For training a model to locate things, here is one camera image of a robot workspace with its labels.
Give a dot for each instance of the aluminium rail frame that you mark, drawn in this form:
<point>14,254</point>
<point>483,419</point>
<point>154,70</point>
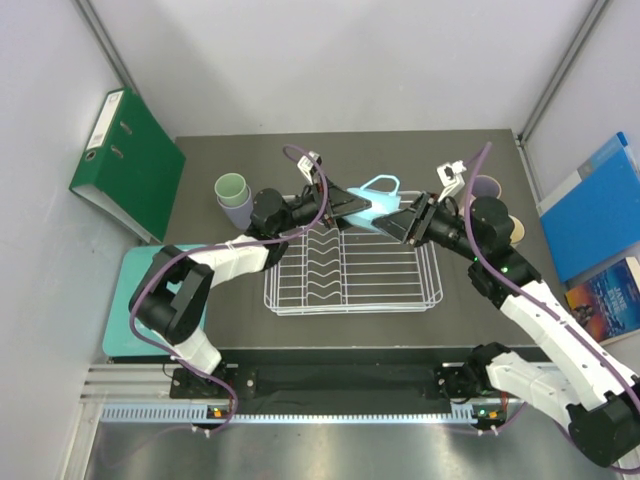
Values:
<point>129,427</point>

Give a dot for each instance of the white wire dish rack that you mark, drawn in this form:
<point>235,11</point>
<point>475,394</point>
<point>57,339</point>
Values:
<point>352,271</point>

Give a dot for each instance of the green cup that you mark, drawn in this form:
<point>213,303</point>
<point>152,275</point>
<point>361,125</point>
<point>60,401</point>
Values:
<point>231,189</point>

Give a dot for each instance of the cream mug black handle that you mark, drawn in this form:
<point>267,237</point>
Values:
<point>518,232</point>

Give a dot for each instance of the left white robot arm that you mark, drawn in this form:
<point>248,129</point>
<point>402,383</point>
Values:
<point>171,297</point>

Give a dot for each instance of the purple cup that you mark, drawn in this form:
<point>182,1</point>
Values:
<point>240,216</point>

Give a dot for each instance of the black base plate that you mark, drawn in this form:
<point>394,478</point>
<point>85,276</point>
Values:
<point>352,380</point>

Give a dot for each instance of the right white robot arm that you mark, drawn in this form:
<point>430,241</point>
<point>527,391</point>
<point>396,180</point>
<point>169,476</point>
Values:
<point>590,394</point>

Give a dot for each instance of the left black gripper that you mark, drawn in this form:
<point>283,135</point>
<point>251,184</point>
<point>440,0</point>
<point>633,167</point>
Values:
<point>339,203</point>

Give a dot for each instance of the green ring binder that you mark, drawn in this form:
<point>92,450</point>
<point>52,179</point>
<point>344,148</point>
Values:
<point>130,168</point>

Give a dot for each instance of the pink mug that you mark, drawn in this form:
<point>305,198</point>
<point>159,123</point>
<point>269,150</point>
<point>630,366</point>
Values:
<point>484,186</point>

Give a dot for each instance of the Jane Eyre book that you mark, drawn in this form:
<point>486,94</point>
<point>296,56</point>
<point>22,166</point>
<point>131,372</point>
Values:
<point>607,305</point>

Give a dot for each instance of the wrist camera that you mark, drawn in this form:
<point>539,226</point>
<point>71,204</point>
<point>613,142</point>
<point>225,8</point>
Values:
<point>451,177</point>
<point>307,166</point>

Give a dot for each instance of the teal cutting board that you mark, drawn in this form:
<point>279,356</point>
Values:
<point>119,341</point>

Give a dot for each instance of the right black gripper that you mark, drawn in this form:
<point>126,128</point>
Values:
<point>414,222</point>

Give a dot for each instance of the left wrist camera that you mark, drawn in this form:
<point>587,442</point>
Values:
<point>307,166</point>

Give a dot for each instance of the blue folder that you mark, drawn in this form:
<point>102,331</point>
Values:
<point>593,214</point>

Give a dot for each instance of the blue mug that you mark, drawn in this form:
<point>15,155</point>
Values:
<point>382,203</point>

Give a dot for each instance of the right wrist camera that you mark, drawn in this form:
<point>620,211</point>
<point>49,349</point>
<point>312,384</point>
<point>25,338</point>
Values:
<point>451,177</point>

